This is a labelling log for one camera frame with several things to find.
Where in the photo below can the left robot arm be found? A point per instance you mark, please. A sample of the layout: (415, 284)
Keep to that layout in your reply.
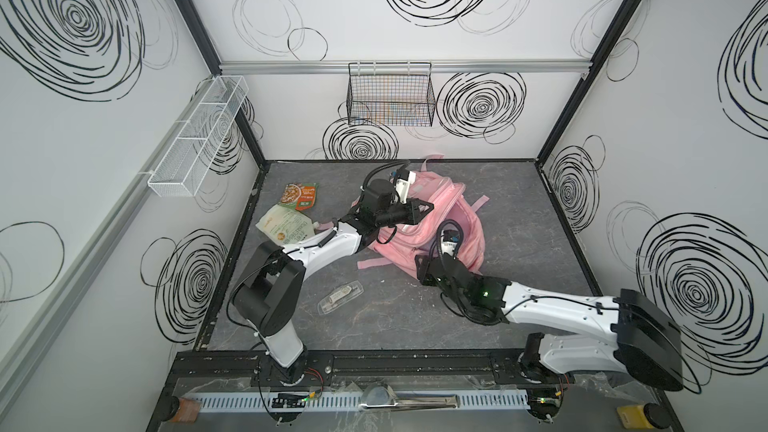
(267, 293)

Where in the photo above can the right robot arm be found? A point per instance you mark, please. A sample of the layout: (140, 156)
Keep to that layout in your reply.
(626, 333)

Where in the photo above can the black wire wall basket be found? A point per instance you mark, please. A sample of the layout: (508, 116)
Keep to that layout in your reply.
(391, 93)

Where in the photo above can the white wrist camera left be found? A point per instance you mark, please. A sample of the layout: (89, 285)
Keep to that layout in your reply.
(403, 179)

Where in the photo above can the white green spout pouch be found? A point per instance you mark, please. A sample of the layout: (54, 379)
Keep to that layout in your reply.
(285, 226)

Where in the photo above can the orange green food packet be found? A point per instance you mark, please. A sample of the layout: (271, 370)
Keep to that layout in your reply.
(299, 196)

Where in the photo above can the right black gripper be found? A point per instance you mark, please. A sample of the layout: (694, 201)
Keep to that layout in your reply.
(429, 269)

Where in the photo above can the brown black button box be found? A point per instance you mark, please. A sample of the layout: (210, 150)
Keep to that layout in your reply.
(178, 410)

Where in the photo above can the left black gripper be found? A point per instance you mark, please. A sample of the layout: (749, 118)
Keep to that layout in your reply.
(411, 211)

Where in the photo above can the white mesh wall shelf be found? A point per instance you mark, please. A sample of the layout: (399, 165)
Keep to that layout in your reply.
(191, 155)

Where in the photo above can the white slotted cable duct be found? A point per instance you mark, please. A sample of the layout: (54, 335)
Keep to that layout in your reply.
(284, 402)

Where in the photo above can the yellow black button box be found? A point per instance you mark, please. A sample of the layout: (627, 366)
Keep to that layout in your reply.
(648, 416)

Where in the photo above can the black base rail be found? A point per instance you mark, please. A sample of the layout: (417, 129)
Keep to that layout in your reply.
(325, 367)

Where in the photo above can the clear plastic packet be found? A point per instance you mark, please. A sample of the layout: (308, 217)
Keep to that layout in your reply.
(339, 297)

